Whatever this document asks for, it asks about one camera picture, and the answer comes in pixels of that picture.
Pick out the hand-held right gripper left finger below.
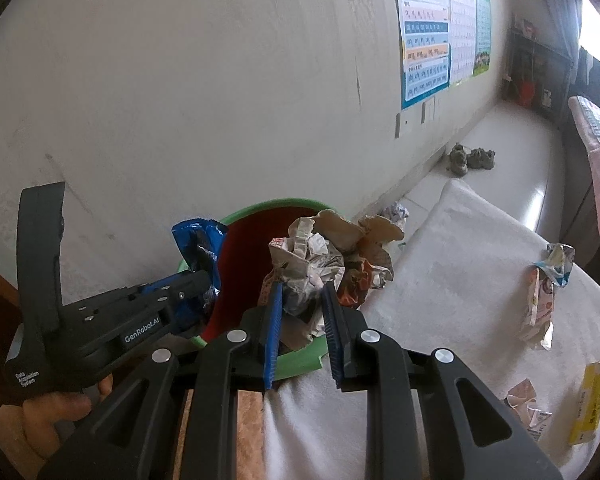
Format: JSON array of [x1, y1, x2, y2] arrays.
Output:
[[37, 282, 286, 480]]

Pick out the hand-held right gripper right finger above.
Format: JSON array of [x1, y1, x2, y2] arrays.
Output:
[[321, 282, 566, 480]]

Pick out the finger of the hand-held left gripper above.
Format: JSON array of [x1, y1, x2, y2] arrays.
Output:
[[125, 271, 183, 295], [167, 269, 218, 333]]

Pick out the red bucket with green rim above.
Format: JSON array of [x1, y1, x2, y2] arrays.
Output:
[[176, 198, 338, 381]]

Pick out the blue snack packet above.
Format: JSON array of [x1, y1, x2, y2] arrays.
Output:
[[171, 217, 229, 336]]

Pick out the printed paper wrapper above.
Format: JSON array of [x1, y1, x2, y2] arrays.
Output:
[[257, 209, 406, 351]]

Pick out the person's left hand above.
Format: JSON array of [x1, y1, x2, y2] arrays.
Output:
[[0, 374, 115, 461]]

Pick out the orange fluffy carpet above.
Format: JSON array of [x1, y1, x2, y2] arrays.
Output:
[[172, 390, 266, 480]]

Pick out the white towel mat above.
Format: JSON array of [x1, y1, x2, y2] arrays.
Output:
[[262, 179, 600, 480]]

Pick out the small crumpled paper ball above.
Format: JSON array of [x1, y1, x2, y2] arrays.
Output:
[[380, 201, 411, 226]]

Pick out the pink white snack pouch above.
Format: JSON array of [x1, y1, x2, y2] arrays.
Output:
[[504, 377, 553, 443]]

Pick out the white orange crumpled pouch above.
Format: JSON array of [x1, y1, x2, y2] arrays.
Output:
[[519, 266, 557, 351]]

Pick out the silver blue torn wrapper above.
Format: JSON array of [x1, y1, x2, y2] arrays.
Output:
[[532, 242, 577, 288]]

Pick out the yellow white carton box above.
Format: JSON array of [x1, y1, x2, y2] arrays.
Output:
[[567, 360, 600, 446]]

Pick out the dark storage rack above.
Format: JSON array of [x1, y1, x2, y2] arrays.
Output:
[[502, 15, 573, 123]]

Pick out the dark hanging clothes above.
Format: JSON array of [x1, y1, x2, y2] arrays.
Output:
[[575, 47, 600, 106]]

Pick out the grey curtain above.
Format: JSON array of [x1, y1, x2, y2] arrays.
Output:
[[530, 0, 583, 61]]

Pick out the blue chart wall poster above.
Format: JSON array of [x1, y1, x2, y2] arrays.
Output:
[[391, 0, 452, 111]]

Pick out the pink chart wall poster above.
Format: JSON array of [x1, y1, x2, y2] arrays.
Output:
[[445, 0, 478, 88]]

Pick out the green wall poster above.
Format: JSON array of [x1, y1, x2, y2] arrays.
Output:
[[472, 0, 492, 77]]

